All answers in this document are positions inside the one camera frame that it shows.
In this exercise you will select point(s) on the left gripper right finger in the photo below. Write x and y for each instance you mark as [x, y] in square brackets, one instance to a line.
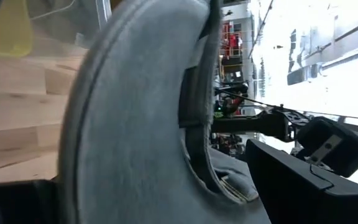
[306, 202]

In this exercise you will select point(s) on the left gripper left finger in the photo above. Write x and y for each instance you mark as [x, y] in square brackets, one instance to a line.
[17, 202]

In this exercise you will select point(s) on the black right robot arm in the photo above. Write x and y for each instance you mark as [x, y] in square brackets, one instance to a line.
[259, 124]

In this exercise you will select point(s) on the yellow plastic bin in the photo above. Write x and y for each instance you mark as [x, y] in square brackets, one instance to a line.
[5, 34]

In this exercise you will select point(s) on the red metal rack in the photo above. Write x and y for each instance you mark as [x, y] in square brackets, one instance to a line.
[232, 40]

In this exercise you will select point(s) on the clear plastic bin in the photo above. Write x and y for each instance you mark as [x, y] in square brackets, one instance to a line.
[61, 25]

